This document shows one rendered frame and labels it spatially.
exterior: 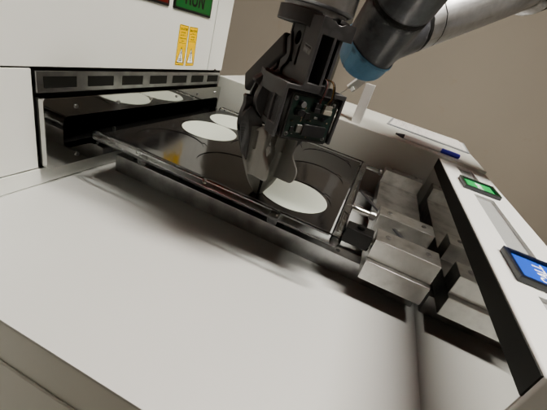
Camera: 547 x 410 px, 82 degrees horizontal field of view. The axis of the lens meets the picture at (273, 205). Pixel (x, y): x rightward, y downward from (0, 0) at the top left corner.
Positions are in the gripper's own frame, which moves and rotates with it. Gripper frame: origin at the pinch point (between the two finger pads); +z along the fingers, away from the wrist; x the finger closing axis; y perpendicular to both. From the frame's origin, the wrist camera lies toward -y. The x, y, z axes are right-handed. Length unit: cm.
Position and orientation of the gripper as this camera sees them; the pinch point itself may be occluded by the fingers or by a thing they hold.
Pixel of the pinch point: (257, 181)
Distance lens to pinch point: 42.2
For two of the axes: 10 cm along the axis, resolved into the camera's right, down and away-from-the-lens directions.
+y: 3.8, 5.3, -7.6
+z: -2.7, 8.5, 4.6
